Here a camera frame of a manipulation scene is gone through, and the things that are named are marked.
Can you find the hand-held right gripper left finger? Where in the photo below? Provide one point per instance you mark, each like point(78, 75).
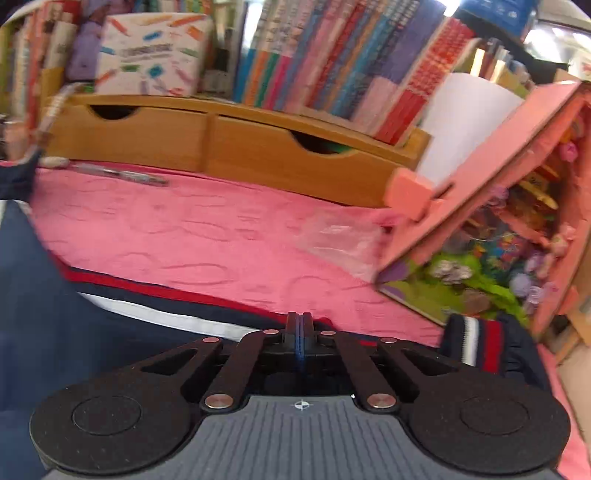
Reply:
point(292, 333)

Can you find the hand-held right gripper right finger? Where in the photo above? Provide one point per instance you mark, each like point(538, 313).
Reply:
point(308, 333)

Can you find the navy and white jacket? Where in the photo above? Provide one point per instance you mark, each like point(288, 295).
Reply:
point(46, 323)

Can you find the clear plastic bag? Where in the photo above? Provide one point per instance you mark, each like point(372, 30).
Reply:
point(341, 240)

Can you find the pink printed blanket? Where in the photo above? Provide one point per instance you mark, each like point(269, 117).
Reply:
point(184, 230)

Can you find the wooden drawer organiser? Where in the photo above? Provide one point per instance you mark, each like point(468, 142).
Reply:
point(254, 143)

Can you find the pink cardboard dollhouse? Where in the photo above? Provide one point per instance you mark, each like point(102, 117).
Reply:
point(485, 184)

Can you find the clear pen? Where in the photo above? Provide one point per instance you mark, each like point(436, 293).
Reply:
point(120, 175)

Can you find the row of thin colourful books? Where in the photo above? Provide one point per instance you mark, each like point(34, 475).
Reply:
point(346, 60)

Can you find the white box with crayon print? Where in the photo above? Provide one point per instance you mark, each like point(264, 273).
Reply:
point(152, 50)

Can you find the blue box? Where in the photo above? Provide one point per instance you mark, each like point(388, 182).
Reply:
point(494, 14)

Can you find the row of upright children's books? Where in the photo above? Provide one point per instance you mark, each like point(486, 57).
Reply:
point(32, 46)

